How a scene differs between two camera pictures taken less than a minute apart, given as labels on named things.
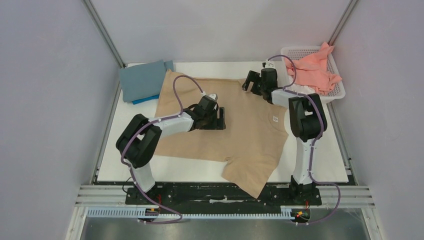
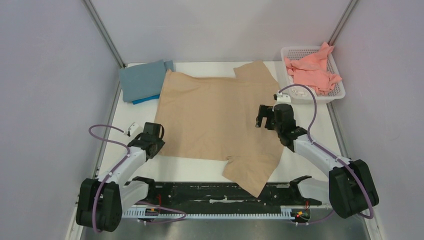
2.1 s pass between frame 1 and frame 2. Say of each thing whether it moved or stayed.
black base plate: stayed
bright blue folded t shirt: stayed
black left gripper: moved
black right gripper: moved
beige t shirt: stayed
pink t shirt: stayed
